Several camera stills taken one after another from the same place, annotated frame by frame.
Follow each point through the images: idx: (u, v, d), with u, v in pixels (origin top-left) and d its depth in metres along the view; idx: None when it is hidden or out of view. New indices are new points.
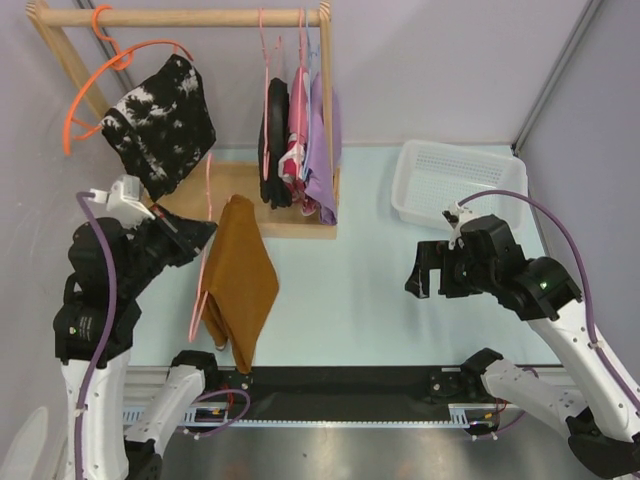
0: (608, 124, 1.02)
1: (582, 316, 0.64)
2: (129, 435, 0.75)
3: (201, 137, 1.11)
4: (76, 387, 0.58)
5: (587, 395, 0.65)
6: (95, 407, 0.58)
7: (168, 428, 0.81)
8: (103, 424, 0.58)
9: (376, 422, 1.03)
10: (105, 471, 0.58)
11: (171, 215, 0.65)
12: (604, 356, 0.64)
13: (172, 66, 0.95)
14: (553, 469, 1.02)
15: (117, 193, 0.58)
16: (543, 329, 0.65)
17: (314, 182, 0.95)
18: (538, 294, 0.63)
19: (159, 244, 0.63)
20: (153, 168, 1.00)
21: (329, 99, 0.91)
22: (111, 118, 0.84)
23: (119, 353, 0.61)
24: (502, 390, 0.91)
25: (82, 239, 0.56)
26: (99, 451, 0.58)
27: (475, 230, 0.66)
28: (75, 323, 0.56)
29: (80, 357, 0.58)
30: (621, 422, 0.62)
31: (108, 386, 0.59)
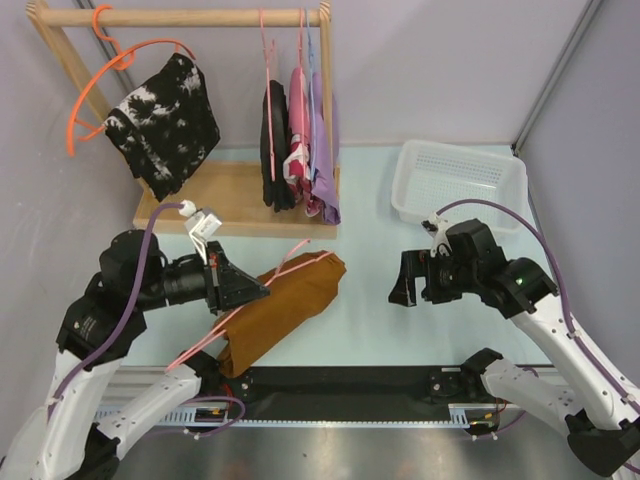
0: (609, 123, 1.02)
1: (558, 308, 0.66)
2: (101, 426, 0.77)
3: (205, 136, 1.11)
4: (60, 377, 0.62)
5: (574, 386, 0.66)
6: (69, 400, 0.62)
7: (143, 429, 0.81)
8: (69, 420, 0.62)
9: (376, 422, 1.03)
10: (55, 464, 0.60)
11: (229, 265, 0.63)
12: (583, 345, 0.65)
13: (174, 65, 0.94)
14: (554, 469, 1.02)
15: (191, 224, 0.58)
16: (525, 324, 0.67)
17: (321, 182, 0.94)
18: (515, 290, 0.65)
19: (195, 282, 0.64)
20: (158, 167, 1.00)
21: (329, 99, 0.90)
22: (114, 119, 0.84)
23: (109, 362, 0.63)
24: (502, 390, 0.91)
25: (118, 247, 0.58)
26: (55, 443, 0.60)
27: (460, 233, 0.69)
28: (82, 321, 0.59)
29: (76, 354, 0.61)
30: (607, 410, 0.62)
31: (87, 388, 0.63)
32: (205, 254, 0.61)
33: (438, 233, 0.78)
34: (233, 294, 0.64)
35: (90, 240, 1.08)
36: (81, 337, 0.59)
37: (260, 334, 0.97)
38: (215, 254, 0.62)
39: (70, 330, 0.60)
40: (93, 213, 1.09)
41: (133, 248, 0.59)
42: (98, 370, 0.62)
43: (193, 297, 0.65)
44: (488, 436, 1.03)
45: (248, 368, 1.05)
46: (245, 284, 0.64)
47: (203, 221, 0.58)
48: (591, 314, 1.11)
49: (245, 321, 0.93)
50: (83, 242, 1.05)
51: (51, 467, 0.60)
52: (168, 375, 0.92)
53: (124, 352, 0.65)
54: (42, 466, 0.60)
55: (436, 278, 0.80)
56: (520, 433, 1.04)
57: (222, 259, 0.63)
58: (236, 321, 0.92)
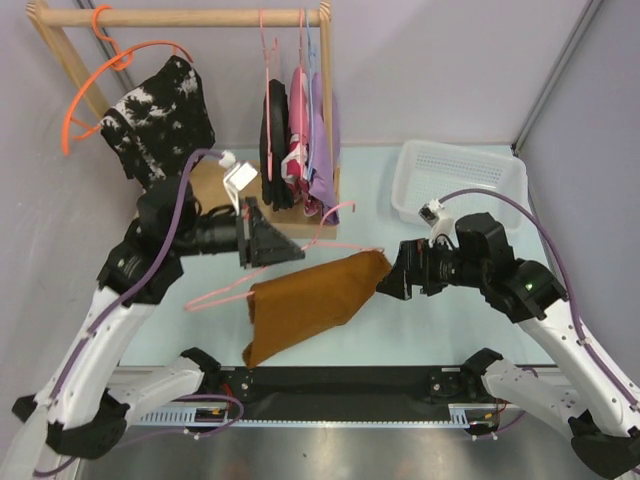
0: (609, 123, 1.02)
1: (568, 314, 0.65)
2: (112, 390, 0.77)
3: (201, 138, 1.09)
4: (95, 313, 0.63)
5: (582, 392, 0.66)
6: (100, 338, 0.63)
7: (149, 406, 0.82)
8: (95, 361, 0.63)
9: (376, 422, 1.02)
10: (75, 403, 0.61)
11: (262, 218, 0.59)
12: (594, 353, 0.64)
13: (171, 68, 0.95)
14: (555, 469, 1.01)
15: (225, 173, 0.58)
16: (534, 329, 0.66)
17: (318, 182, 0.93)
18: (525, 295, 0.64)
19: (227, 235, 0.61)
20: (153, 169, 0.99)
21: (329, 99, 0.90)
22: (110, 118, 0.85)
23: (144, 305, 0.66)
24: (502, 391, 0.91)
25: (154, 192, 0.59)
26: (78, 382, 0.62)
27: (472, 231, 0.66)
28: (126, 260, 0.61)
29: (117, 292, 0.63)
30: (616, 417, 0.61)
31: (120, 327, 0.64)
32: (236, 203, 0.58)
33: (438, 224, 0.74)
34: (264, 252, 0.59)
35: (90, 240, 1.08)
36: (124, 276, 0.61)
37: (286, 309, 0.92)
38: (248, 207, 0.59)
39: (113, 268, 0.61)
40: (93, 212, 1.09)
41: (164, 195, 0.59)
42: (134, 309, 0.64)
43: (226, 250, 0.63)
44: (488, 436, 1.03)
45: (248, 368, 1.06)
46: (278, 242, 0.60)
47: (237, 169, 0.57)
48: (591, 315, 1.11)
49: (275, 288, 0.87)
50: (83, 242, 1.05)
51: (69, 406, 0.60)
52: (174, 364, 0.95)
53: (157, 299, 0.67)
54: (62, 403, 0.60)
55: (433, 270, 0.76)
56: (520, 433, 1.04)
57: (255, 213, 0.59)
58: (266, 285, 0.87)
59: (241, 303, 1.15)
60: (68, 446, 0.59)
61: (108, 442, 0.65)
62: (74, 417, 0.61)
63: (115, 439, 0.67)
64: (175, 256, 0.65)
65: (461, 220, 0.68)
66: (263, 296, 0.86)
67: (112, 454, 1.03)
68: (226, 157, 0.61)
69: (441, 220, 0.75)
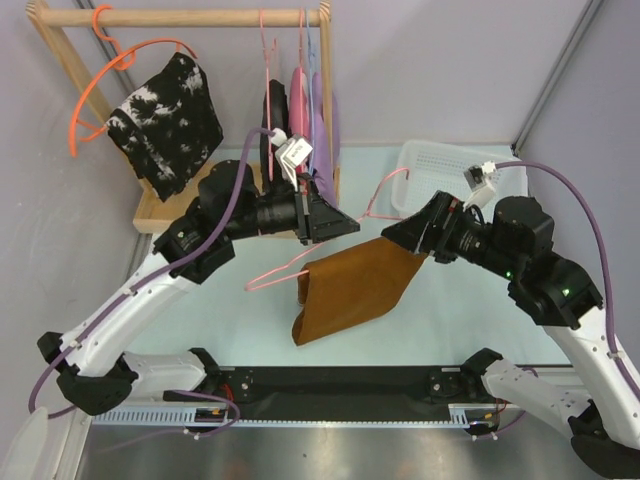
0: (608, 123, 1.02)
1: (602, 324, 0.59)
2: (125, 357, 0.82)
3: (207, 134, 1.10)
4: (144, 272, 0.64)
5: (599, 402, 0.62)
6: (138, 300, 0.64)
7: (152, 383, 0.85)
8: (126, 322, 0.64)
9: (376, 422, 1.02)
10: (95, 354, 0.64)
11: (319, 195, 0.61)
12: (624, 367, 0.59)
13: (175, 65, 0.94)
14: (555, 469, 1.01)
15: (282, 148, 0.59)
16: (561, 335, 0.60)
17: (320, 182, 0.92)
18: (560, 301, 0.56)
19: (285, 212, 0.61)
20: (161, 168, 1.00)
21: (329, 98, 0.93)
22: (116, 119, 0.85)
23: (189, 280, 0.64)
24: (501, 390, 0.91)
25: (217, 174, 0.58)
26: (105, 334, 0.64)
27: (521, 225, 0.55)
28: (185, 232, 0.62)
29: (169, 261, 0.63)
30: (634, 432, 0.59)
31: (161, 294, 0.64)
32: (296, 183, 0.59)
33: (482, 190, 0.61)
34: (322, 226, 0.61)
35: (90, 240, 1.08)
36: (178, 247, 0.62)
37: (339, 286, 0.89)
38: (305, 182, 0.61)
39: (171, 237, 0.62)
40: (93, 212, 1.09)
41: (226, 180, 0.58)
42: (179, 281, 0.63)
43: (284, 228, 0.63)
44: (488, 436, 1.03)
45: (248, 368, 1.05)
46: (333, 217, 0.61)
47: (294, 144, 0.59)
48: None
49: (330, 265, 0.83)
50: (83, 242, 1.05)
51: (91, 355, 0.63)
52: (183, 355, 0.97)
53: (203, 279, 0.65)
54: (84, 349, 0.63)
55: (453, 237, 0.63)
56: (521, 432, 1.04)
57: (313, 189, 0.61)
58: (321, 262, 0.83)
59: (241, 303, 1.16)
60: (77, 393, 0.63)
61: (110, 400, 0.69)
62: (92, 366, 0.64)
63: (116, 400, 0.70)
64: (228, 239, 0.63)
65: (501, 203, 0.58)
66: (318, 271, 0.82)
67: (112, 454, 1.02)
68: (278, 136, 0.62)
69: (485, 188, 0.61)
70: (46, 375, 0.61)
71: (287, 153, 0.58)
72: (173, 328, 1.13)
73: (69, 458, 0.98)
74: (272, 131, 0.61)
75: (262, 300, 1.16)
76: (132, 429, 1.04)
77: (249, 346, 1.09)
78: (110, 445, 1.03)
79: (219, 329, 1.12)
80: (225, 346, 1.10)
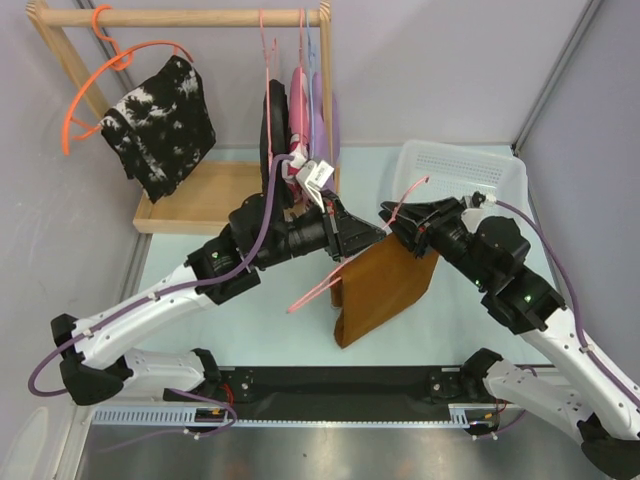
0: (610, 122, 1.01)
1: (570, 323, 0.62)
2: (126, 354, 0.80)
3: (200, 139, 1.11)
4: (171, 280, 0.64)
5: (588, 397, 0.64)
6: (158, 306, 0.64)
7: (146, 382, 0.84)
8: (140, 324, 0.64)
9: (375, 422, 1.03)
10: (102, 348, 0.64)
11: (345, 212, 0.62)
12: (597, 359, 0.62)
13: (172, 68, 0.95)
14: (555, 469, 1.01)
15: (306, 174, 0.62)
16: (536, 341, 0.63)
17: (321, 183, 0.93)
18: (525, 308, 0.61)
19: (314, 232, 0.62)
20: (153, 169, 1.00)
21: (329, 100, 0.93)
22: (110, 119, 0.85)
23: (210, 299, 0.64)
24: (506, 393, 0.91)
25: (250, 207, 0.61)
26: (117, 331, 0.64)
27: (499, 250, 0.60)
28: (219, 254, 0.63)
29: (198, 278, 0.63)
30: (625, 421, 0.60)
31: (181, 306, 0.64)
32: (323, 204, 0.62)
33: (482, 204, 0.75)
34: (352, 240, 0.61)
35: (90, 240, 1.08)
36: (210, 267, 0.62)
37: (367, 287, 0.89)
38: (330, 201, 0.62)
39: (204, 255, 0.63)
40: (93, 212, 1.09)
41: (253, 215, 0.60)
42: (201, 298, 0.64)
43: (315, 248, 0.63)
44: (488, 437, 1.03)
45: (248, 368, 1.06)
46: (362, 229, 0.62)
47: (316, 168, 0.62)
48: (589, 313, 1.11)
49: (357, 266, 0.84)
50: (83, 242, 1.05)
51: (98, 347, 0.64)
52: (185, 357, 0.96)
53: (223, 300, 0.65)
54: (95, 341, 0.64)
55: (440, 233, 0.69)
56: (521, 433, 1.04)
57: (339, 207, 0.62)
58: (348, 266, 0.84)
59: (241, 303, 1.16)
60: (74, 382, 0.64)
61: (102, 394, 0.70)
62: (96, 359, 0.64)
63: (108, 397, 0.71)
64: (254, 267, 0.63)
65: (486, 224, 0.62)
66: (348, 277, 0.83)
67: (112, 454, 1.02)
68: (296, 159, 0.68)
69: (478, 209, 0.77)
70: (54, 354, 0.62)
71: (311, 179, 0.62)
72: (174, 327, 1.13)
73: (69, 458, 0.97)
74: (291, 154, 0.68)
75: (261, 300, 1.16)
76: (132, 429, 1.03)
77: (249, 345, 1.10)
78: (110, 445, 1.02)
79: (220, 328, 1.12)
80: (225, 346, 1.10)
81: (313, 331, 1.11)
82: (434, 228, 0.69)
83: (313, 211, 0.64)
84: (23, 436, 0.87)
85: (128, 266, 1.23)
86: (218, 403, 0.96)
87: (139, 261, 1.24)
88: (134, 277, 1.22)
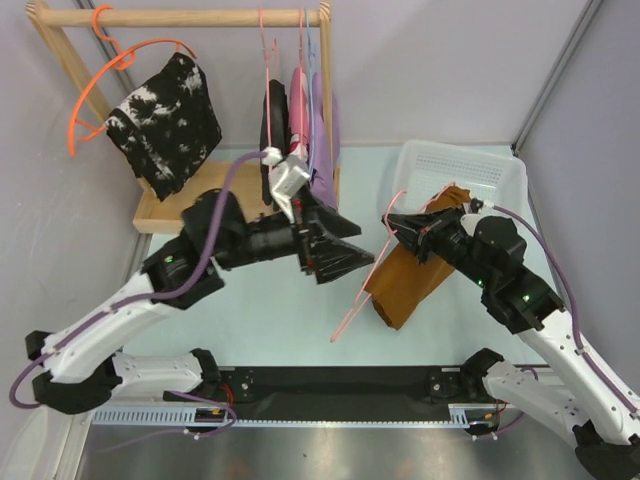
0: (610, 122, 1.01)
1: (567, 324, 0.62)
2: (115, 359, 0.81)
3: (206, 135, 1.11)
4: (126, 292, 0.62)
5: (582, 399, 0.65)
6: (116, 318, 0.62)
7: (139, 387, 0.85)
8: (102, 338, 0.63)
9: (376, 422, 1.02)
10: (70, 364, 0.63)
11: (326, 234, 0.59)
12: (591, 361, 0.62)
13: (174, 65, 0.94)
14: (554, 470, 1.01)
15: (274, 180, 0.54)
16: (532, 340, 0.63)
17: (320, 182, 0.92)
18: (522, 308, 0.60)
19: (281, 238, 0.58)
20: (159, 167, 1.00)
21: (329, 100, 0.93)
22: (114, 118, 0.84)
23: (171, 306, 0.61)
24: (505, 394, 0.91)
25: (203, 206, 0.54)
26: (81, 347, 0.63)
27: (495, 247, 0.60)
28: (173, 257, 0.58)
29: (154, 286, 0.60)
30: (616, 425, 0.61)
31: (139, 316, 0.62)
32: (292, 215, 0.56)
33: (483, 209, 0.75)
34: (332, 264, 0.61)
35: (90, 240, 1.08)
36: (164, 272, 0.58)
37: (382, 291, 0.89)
38: (298, 200, 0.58)
39: (158, 260, 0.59)
40: (93, 212, 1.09)
41: (206, 215, 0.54)
42: (160, 307, 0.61)
43: (283, 254, 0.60)
44: (488, 436, 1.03)
45: (248, 368, 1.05)
46: (341, 252, 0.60)
47: (285, 176, 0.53)
48: (589, 314, 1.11)
49: None
50: (83, 242, 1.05)
51: (65, 364, 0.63)
52: (180, 359, 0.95)
53: (186, 306, 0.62)
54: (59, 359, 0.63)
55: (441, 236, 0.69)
56: (521, 434, 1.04)
57: (315, 230, 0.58)
58: None
59: (241, 303, 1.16)
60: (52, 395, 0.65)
61: (88, 402, 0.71)
62: (65, 375, 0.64)
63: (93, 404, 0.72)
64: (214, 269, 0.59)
65: (483, 223, 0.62)
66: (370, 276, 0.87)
67: (112, 454, 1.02)
68: (269, 155, 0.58)
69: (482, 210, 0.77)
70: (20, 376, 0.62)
71: (279, 187, 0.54)
72: (174, 327, 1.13)
73: (69, 458, 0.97)
74: (262, 151, 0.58)
75: (261, 300, 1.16)
76: (132, 429, 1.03)
77: (248, 346, 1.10)
78: (110, 445, 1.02)
79: (220, 328, 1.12)
80: (224, 347, 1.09)
81: (313, 332, 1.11)
82: (436, 232, 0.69)
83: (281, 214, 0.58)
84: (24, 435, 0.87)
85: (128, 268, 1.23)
86: (217, 403, 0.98)
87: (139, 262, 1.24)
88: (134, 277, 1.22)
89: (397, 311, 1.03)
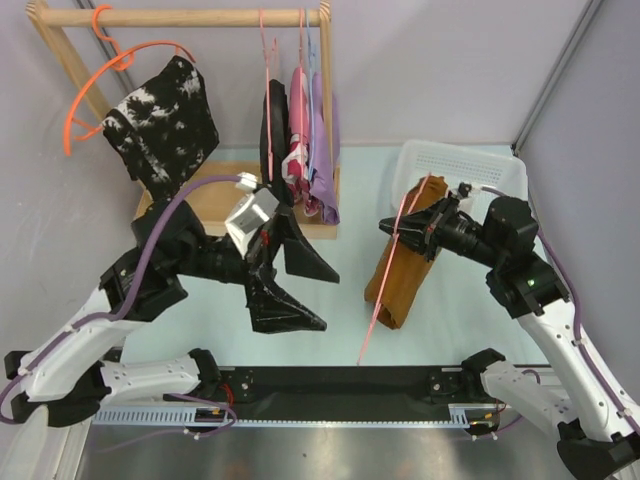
0: (610, 122, 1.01)
1: (568, 314, 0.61)
2: (104, 370, 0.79)
3: (203, 138, 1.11)
4: (89, 309, 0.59)
5: (572, 393, 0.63)
6: (81, 337, 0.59)
7: (131, 395, 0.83)
8: (71, 357, 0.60)
9: (375, 422, 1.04)
10: (42, 385, 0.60)
11: (267, 290, 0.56)
12: (587, 354, 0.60)
13: (173, 68, 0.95)
14: (554, 470, 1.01)
15: (231, 211, 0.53)
16: (532, 326, 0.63)
17: (319, 182, 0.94)
18: (525, 291, 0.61)
19: (229, 263, 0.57)
20: (156, 169, 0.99)
21: (329, 101, 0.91)
22: (112, 119, 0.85)
23: (133, 320, 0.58)
24: (500, 392, 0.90)
25: (152, 214, 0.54)
26: (52, 366, 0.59)
27: (505, 226, 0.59)
28: (128, 271, 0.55)
29: (114, 302, 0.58)
30: (600, 420, 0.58)
31: (104, 332, 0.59)
32: (245, 250, 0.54)
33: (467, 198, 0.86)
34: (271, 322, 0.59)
35: (90, 240, 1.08)
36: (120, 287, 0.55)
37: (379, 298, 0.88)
38: (267, 232, 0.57)
39: (114, 275, 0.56)
40: (93, 212, 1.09)
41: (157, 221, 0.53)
42: (124, 322, 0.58)
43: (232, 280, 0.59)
44: (488, 436, 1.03)
45: (248, 368, 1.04)
46: (282, 311, 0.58)
47: (244, 208, 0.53)
48: (589, 314, 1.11)
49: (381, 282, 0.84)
50: (83, 243, 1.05)
51: (38, 385, 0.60)
52: (175, 362, 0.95)
53: (151, 317, 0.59)
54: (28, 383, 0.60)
55: (448, 224, 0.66)
56: (520, 434, 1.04)
57: (255, 279, 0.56)
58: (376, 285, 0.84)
59: (241, 303, 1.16)
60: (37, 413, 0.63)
61: (75, 415, 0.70)
62: (39, 396, 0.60)
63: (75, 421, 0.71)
64: (172, 281, 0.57)
65: (496, 201, 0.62)
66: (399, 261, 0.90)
67: (112, 454, 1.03)
68: (243, 181, 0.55)
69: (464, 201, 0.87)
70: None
71: (236, 219, 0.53)
72: (174, 327, 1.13)
73: (69, 458, 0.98)
74: (237, 176, 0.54)
75: None
76: (132, 429, 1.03)
77: (248, 346, 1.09)
78: (110, 445, 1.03)
79: (220, 329, 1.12)
80: (224, 347, 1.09)
81: None
82: (442, 229, 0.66)
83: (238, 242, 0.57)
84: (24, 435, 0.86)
85: None
86: (218, 403, 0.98)
87: None
88: None
89: (403, 309, 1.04)
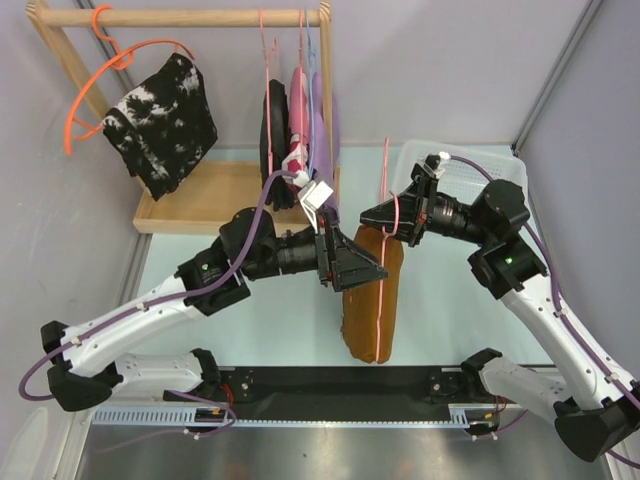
0: (610, 122, 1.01)
1: (547, 286, 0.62)
2: (117, 360, 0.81)
3: (202, 135, 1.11)
4: (160, 291, 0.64)
5: (560, 366, 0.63)
6: (147, 315, 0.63)
7: (135, 386, 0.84)
8: (129, 333, 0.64)
9: (375, 422, 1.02)
10: (92, 356, 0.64)
11: (344, 239, 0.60)
12: (569, 323, 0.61)
13: (173, 66, 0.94)
14: (556, 470, 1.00)
15: (304, 193, 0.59)
16: (512, 302, 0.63)
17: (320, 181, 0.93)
18: (504, 270, 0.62)
19: (307, 253, 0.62)
20: (155, 167, 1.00)
21: (329, 100, 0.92)
22: (111, 118, 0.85)
23: (199, 310, 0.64)
24: (499, 385, 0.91)
25: (241, 220, 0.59)
26: (106, 339, 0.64)
27: (499, 215, 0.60)
28: (209, 265, 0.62)
29: (187, 289, 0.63)
30: (589, 388, 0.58)
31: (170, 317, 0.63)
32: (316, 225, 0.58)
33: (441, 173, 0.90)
34: (350, 273, 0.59)
35: (90, 240, 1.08)
36: (200, 278, 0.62)
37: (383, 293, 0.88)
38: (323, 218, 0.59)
39: (195, 266, 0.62)
40: (93, 212, 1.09)
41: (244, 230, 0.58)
42: (190, 309, 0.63)
43: (305, 268, 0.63)
44: (488, 436, 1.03)
45: (248, 369, 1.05)
46: (360, 261, 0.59)
47: (314, 188, 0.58)
48: (589, 314, 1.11)
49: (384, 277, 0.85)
50: (83, 242, 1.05)
51: (87, 355, 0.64)
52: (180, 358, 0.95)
53: (213, 312, 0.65)
54: (81, 350, 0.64)
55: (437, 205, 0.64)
56: (520, 434, 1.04)
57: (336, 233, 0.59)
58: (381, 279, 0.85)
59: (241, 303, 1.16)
60: (64, 389, 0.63)
61: (87, 403, 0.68)
62: (83, 366, 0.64)
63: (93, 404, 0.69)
64: (243, 280, 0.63)
65: (491, 186, 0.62)
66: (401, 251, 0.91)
67: (112, 454, 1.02)
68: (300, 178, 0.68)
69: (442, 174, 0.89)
70: (40, 362, 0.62)
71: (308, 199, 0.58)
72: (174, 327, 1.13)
73: (69, 458, 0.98)
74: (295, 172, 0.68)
75: (260, 300, 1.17)
76: (132, 429, 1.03)
77: (248, 346, 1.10)
78: (110, 445, 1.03)
79: (220, 329, 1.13)
80: (224, 346, 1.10)
81: (313, 332, 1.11)
82: (433, 214, 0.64)
83: (307, 232, 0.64)
84: (23, 436, 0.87)
85: (129, 268, 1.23)
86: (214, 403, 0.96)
87: (139, 262, 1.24)
88: (135, 277, 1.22)
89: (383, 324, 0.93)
